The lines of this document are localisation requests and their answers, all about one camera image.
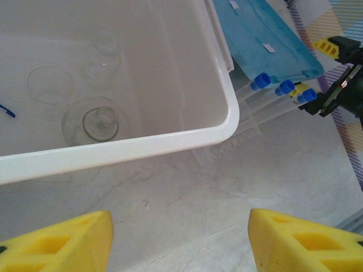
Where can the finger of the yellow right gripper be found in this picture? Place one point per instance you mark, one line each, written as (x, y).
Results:
(314, 107)
(329, 46)

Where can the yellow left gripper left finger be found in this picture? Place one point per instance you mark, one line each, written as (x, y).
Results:
(56, 246)

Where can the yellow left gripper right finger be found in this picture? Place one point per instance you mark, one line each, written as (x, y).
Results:
(306, 246)

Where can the blue plastic bin lid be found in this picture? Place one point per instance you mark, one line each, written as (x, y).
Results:
(269, 31)

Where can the clear acrylic test tube rack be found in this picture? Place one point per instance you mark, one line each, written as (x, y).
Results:
(249, 133)

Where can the glass erlenmeyer flask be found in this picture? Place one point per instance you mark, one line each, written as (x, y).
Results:
(96, 124)

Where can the translucent plastic storage bin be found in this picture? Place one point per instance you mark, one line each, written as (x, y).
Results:
(170, 85)

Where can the clear petri dish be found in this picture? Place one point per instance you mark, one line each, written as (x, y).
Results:
(51, 85)

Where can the small glass beaker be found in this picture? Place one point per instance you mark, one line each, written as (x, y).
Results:
(102, 56)

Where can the aluminium mounting rail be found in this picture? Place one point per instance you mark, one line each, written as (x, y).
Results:
(354, 224)

